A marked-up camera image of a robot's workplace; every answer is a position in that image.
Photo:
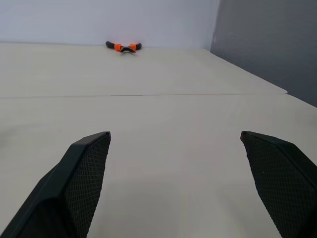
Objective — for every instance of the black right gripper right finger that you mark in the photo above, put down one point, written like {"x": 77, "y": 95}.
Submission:
{"x": 284, "y": 186}

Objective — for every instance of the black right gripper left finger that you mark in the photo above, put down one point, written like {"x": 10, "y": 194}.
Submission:
{"x": 62, "y": 186}

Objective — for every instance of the orange and black pliers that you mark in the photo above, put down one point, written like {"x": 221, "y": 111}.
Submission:
{"x": 117, "y": 46}

